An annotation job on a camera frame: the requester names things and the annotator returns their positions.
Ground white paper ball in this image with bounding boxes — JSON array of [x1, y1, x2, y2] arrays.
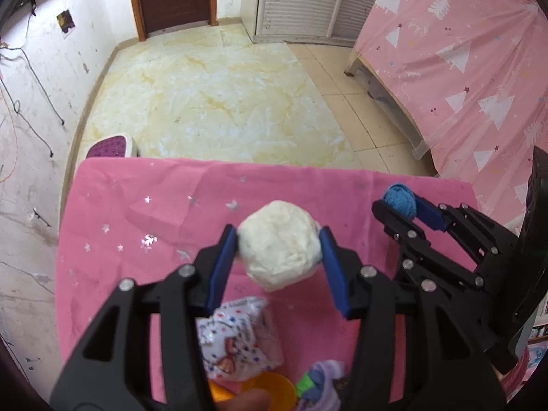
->
[[237, 200, 322, 292]]

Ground pink tree-print bed curtain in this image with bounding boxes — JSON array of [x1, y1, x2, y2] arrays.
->
[[354, 0, 547, 225]]

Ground bed frame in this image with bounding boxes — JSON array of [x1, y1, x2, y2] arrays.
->
[[344, 54, 438, 177]]

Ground pink starry table cloth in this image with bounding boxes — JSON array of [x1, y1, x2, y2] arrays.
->
[[55, 158, 477, 381]]

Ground white dotted snack wrapper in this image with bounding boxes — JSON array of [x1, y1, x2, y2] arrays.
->
[[196, 296, 284, 382]]

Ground blue yarn ball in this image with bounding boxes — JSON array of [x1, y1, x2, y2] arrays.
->
[[382, 183, 417, 220]]

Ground left hand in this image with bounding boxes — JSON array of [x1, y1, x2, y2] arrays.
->
[[217, 389, 270, 411]]

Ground white louvered wardrobe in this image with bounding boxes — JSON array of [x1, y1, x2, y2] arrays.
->
[[240, 0, 376, 47]]

